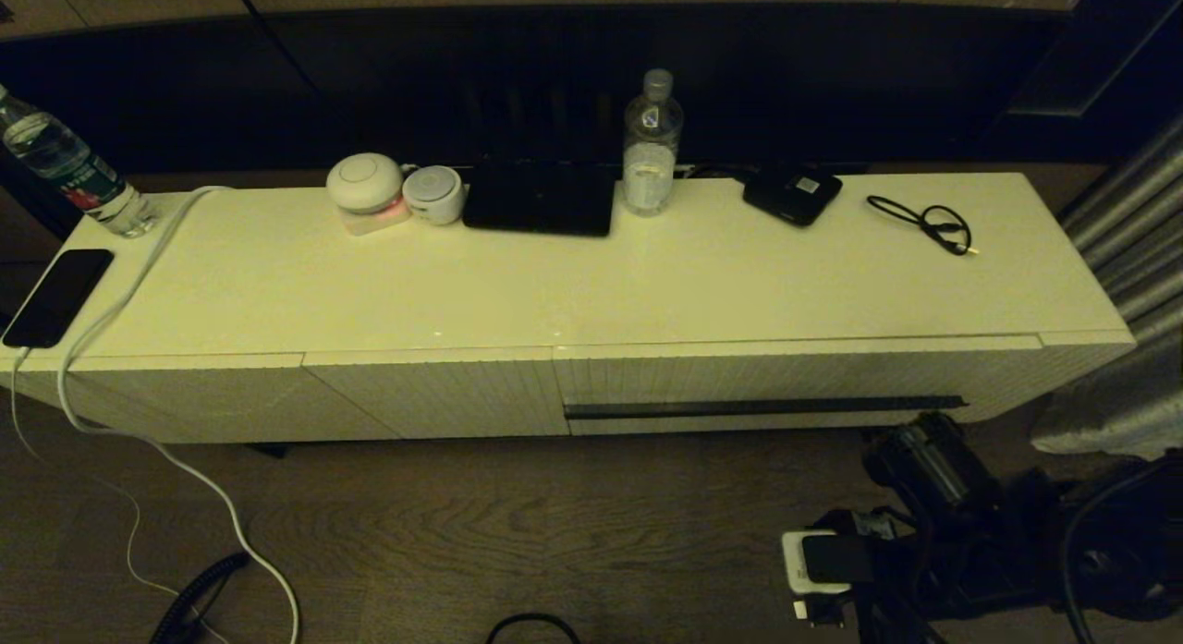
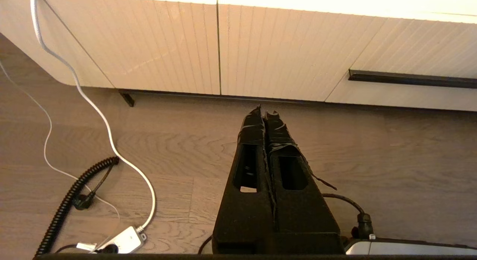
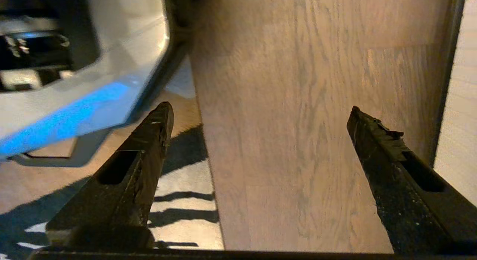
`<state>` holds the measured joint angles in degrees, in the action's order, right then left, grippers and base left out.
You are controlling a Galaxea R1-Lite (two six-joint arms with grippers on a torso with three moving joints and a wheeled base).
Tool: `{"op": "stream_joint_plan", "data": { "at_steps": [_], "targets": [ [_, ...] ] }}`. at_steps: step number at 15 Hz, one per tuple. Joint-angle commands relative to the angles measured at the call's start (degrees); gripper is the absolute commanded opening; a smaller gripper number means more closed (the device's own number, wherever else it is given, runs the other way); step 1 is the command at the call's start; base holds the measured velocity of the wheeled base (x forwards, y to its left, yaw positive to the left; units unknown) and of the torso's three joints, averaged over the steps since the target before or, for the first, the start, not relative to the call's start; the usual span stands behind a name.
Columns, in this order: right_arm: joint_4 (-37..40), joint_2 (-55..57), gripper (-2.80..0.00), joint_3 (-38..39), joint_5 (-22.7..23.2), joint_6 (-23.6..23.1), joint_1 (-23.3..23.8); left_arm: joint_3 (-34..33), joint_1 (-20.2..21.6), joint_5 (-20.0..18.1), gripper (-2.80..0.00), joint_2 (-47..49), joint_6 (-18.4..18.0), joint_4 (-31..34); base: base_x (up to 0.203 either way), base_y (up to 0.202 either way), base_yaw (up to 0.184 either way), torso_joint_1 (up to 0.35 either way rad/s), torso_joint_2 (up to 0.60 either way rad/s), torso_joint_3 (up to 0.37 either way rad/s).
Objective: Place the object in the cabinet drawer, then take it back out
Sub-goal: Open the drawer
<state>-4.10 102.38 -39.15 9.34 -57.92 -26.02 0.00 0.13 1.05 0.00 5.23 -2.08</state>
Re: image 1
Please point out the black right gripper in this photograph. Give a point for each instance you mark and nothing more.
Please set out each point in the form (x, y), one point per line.
(896, 589)

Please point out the white ribbed drawer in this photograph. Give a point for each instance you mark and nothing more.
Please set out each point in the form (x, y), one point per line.
(739, 376)

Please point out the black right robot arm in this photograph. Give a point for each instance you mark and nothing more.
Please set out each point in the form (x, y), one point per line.
(933, 468)

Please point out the white low cabinet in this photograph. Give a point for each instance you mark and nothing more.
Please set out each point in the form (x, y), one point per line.
(462, 284)

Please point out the small black box with label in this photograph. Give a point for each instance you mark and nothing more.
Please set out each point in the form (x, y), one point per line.
(790, 198)

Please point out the clear water bottle grey cap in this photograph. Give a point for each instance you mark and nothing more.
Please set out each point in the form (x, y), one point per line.
(652, 164)

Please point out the white ribbed cabinet door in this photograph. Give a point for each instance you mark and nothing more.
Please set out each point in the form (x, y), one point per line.
(444, 394)

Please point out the black flat rectangular device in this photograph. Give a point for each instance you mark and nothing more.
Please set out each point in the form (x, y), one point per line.
(541, 205)

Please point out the small white round speaker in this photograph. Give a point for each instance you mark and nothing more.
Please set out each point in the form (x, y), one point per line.
(432, 198)

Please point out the white base with pink light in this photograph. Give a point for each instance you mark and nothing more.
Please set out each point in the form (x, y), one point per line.
(372, 224)

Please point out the large white dome device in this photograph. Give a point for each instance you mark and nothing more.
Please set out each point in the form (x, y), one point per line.
(363, 182)

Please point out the black smartphone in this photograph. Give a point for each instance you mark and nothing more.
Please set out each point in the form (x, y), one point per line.
(57, 297)

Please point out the water bottle with green-red label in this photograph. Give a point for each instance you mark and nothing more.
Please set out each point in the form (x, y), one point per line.
(65, 168)

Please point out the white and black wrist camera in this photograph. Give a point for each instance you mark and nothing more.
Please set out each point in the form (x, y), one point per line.
(823, 561)

